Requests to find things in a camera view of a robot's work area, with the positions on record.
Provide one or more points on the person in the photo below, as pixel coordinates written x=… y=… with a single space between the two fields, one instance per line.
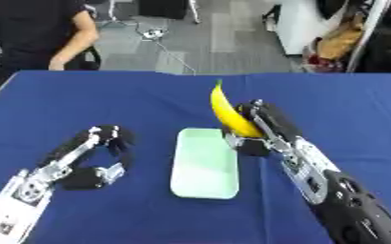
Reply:
x=32 y=31

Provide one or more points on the yellow banana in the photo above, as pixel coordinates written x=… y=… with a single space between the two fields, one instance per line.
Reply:
x=229 y=116

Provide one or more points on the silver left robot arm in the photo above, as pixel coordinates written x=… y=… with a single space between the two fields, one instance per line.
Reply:
x=21 y=200

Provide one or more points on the silver and black right robot arm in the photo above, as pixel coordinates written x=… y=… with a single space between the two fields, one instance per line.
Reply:
x=338 y=197

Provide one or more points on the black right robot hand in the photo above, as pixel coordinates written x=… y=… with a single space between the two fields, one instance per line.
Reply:
x=276 y=124

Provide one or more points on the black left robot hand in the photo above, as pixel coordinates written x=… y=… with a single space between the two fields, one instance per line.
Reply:
x=71 y=149

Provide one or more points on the tan bag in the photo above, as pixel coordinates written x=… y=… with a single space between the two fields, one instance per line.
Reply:
x=338 y=39

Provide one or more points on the pale green rectangular tray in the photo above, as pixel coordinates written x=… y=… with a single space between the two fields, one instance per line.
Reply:
x=204 y=163

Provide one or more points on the white cabinet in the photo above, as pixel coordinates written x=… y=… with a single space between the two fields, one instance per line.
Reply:
x=299 y=25

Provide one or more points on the small white device on floor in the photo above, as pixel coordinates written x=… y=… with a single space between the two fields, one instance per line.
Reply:
x=153 y=33

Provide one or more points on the black chair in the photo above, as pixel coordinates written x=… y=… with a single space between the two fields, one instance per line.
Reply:
x=85 y=58

